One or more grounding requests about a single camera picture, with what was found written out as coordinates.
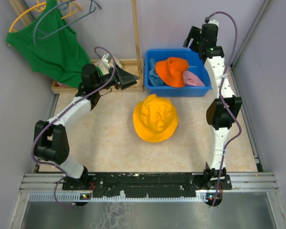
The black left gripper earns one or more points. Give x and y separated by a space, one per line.
124 77

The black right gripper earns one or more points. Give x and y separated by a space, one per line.
193 33

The wooden clothes rack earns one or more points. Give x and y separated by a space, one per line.
135 66

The blue plastic bin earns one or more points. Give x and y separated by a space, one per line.
196 66

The light blue bucket hat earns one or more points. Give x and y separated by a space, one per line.
153 77

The orange bucket hat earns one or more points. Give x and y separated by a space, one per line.
171 71

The pink bucket hat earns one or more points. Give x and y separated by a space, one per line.
190 79

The yellow bucket hat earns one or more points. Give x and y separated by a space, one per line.
155 119

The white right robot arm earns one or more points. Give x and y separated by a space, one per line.
224 109

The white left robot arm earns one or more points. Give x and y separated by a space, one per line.
51 145

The beige folded cloth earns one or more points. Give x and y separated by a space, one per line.
102 70

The pink cloth on rack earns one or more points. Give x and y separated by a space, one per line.
60 84

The green tank top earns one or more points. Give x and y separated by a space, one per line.
51 47

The orange clothes hanger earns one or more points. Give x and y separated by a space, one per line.
38 14

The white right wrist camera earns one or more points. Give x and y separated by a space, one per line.
211 21

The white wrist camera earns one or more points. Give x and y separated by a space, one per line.
211 21
106 60

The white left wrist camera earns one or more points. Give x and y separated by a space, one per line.
106 60

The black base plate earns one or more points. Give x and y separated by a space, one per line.
152 185

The aluminium frame rail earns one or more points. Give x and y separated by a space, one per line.
48 187

